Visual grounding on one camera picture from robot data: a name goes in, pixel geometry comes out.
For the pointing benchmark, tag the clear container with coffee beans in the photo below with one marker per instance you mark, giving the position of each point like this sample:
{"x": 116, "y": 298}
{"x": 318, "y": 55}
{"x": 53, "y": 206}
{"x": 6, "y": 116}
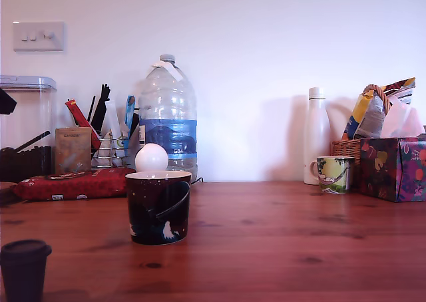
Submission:
{"x": 30, "y": 99}

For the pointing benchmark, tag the black kitchen utensils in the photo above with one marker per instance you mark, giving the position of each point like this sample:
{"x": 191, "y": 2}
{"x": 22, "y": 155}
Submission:
{"x": 100, "y": 109}

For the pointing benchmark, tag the green illustrated mug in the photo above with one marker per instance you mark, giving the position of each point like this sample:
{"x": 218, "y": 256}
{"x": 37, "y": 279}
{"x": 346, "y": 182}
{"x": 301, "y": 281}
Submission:
{"x": 334, "y": 177}

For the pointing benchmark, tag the white insulated bottle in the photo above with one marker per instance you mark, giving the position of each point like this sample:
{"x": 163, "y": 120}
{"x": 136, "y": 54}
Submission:
{"x": 316, "y": 139}

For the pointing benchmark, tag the blue packet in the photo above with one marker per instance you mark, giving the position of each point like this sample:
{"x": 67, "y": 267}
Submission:
{"x": 129, "y": 110}

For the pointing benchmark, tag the brown paper coffee pack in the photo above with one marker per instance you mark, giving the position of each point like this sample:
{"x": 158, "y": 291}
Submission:
{"x": 72, "y": 150}

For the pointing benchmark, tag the large clear water bottle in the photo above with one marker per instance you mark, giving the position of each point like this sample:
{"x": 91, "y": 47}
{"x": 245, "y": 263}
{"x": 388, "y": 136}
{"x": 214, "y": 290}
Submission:
{"x": 168, "y": 132}

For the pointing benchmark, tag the yellow and blue snack bag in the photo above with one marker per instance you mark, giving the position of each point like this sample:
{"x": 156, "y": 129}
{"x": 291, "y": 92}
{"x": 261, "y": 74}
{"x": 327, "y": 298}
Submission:
{"x": 364, "y": 115}

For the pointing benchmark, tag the red coffee bag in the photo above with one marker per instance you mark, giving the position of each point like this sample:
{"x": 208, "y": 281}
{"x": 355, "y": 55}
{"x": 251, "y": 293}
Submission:
{"x": 73, "y": 184}

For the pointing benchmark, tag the red narrow packet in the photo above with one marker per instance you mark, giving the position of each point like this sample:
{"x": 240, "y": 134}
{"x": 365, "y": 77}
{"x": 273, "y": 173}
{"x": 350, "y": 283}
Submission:
{"x": 78, "y": 115}

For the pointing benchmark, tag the white light switch plate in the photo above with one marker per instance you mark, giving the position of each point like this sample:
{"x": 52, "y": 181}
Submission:
{"x": 38, "y": 42}

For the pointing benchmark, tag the white paper sachet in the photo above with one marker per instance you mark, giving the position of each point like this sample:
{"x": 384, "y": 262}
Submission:
{"x": 111, "y": 119}

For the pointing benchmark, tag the dark mug with white inside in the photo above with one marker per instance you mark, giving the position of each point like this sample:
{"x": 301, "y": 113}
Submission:
{"x": 156, "y": 212}

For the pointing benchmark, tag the small white round camera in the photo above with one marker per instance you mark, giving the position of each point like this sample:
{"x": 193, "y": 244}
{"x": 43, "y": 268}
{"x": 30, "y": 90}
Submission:
{"x": 151, "y": 157}

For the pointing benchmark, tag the dark coffee capsule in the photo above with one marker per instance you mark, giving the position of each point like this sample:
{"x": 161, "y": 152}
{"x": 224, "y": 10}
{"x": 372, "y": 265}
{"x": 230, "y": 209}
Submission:
{"x": 21, "y": 268}

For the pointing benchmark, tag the white tissue paper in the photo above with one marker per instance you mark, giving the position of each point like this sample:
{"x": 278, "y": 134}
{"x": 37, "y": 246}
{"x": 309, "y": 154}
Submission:
{"x": 399, "y": 119}

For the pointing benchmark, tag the black scoop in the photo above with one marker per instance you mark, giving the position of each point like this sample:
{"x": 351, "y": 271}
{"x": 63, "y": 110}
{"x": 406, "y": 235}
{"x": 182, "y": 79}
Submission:
{"x": 33, "y": 141}

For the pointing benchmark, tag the wicker basket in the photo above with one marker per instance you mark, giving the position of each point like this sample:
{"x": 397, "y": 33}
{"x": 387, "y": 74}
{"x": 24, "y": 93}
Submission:
{"x": 346, "y": 149}

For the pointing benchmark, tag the floral tissue box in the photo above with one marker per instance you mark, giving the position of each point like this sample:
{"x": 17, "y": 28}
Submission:
{"x": 389, "y": 169}

